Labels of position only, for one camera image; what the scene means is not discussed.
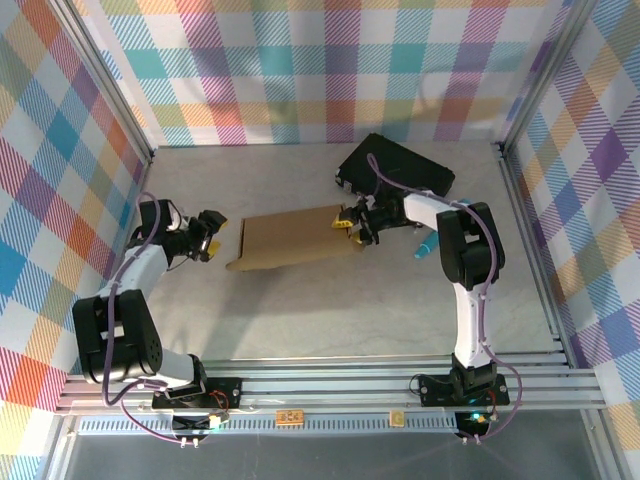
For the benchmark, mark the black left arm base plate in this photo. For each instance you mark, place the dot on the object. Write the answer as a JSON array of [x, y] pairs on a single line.
[[225, 392]]

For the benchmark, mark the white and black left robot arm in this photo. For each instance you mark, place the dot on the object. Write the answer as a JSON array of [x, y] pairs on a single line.
[[120, 340]]

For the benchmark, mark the orange wooden tag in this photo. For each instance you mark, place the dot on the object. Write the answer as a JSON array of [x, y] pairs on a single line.
[[289, 416]]

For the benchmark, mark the teal plastic tube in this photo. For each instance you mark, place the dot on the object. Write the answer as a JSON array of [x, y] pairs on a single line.
[[425, 247]]

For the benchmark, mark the black connector box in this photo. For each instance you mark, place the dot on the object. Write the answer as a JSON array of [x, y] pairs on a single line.
[[470, 422], [190, 424]]

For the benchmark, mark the brown cardboard paper box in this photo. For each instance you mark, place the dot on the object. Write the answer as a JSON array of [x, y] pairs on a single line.
[[290, 235]]

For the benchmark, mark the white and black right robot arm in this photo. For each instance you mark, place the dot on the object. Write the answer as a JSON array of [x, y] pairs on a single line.
[[470, 325]]

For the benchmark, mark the small pale wooden block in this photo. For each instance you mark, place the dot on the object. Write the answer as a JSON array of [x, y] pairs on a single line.
[[397, 418]]

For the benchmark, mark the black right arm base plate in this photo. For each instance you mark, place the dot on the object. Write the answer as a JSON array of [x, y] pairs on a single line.
[[435, 390]]

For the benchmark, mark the aluminium rail beams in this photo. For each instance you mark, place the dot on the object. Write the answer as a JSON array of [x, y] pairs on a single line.
[[325, 387]]

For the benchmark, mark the flat black tray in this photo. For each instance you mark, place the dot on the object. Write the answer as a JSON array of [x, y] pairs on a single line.
[[400, 160]]

